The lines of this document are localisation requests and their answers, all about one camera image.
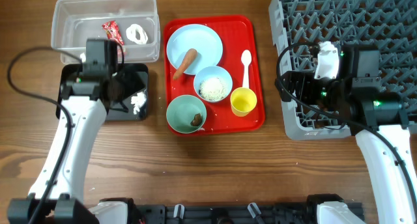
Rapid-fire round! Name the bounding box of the orange carrot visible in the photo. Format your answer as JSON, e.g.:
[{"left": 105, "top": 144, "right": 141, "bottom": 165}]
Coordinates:
[{"left": 173, "top": 48, "right": 198, "bottom": 80}]

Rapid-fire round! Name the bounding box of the grey dishwasher rack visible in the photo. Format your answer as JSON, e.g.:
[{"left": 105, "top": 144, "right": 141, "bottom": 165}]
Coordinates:
[{"left": 268, "top": 0, "right": 416, "bottom": 134}]

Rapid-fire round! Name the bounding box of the yellow plastic cup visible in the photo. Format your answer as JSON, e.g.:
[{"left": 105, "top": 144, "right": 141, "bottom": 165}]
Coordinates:
[{"left": 230, "top": 87, "right": 257, "bottom": 117}]

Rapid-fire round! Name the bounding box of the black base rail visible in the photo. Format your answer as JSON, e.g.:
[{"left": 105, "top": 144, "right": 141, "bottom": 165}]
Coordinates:
[{"left": 74, "top": 203, "right": 364, "bottom": 224}]

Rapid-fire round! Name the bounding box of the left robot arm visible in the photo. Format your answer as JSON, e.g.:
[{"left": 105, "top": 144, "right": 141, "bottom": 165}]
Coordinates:
[{"left": 7, "top": 38, "right": 146, "bottom": 223}]

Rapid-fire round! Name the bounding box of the white tissue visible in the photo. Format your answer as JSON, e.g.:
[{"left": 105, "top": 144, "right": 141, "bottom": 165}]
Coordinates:
[{"left": 131, "top": 92, "right": 147, "bottom": 115}]

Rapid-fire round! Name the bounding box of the clear plastic bin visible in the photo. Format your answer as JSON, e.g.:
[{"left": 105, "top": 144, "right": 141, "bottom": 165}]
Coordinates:
[{"left": 51, "top": 0, "right": 160, "bottom": 63}]

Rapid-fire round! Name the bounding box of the black plastic tray bin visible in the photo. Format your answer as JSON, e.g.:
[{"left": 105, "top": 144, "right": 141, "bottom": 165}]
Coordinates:
[{"left": 58, "top": 63, "right": 148, "bottom": 125}]

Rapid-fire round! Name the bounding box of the white plastic ring wrapper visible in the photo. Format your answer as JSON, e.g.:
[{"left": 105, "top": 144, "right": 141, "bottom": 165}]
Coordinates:
[{"left": 126, "top": 24, "right": 149, "bottom": 45}]

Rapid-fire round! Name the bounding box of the mint green bowl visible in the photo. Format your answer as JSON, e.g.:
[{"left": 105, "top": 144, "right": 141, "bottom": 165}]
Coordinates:
[{"left": 166, "top": 94, "right": 207, "bottom": 134}]

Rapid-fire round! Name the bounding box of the white rice pile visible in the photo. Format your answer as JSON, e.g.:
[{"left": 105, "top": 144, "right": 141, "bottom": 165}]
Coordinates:
[{"left": 199, "top": 77, "right": 227, "bottom": 102}]

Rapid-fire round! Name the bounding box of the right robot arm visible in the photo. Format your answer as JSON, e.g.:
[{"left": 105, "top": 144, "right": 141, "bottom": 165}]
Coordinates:
[{"left": 275, "top": 42, "right": 416, "bottom": 223}]

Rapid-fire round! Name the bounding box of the light blue rice bowl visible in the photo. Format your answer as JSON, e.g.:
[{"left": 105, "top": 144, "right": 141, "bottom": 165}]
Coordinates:
[{"left": 194, "top": 66, "right": 233, "bottom": 103}]

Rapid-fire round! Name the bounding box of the light blue plate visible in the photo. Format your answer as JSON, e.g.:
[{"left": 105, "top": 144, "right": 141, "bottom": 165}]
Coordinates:
[{"left": 166, "top": 24, "right": 223, "bottom": 76}]

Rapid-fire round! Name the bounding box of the white plastic spoon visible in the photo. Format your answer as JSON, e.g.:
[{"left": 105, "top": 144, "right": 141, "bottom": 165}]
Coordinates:
[{"left": 241, "top": 49, "right": 252, "bottom": 89}]

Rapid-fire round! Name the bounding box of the red snack wrapper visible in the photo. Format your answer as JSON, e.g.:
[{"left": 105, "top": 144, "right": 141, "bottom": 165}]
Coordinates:
[{"left": 102, "top": 20, "right": 124, "bottom": 56}]

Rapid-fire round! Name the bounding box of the brown food scrap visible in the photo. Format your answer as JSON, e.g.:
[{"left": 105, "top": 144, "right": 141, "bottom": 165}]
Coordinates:
[{"left": 190, "top": 113, "right": 203, "bottom": 127}]

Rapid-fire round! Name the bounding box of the red serving tray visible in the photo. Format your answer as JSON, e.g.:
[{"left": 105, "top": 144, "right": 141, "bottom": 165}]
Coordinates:
[{"left": 164, "top": 15, "right": 265, "bottom": 135}]

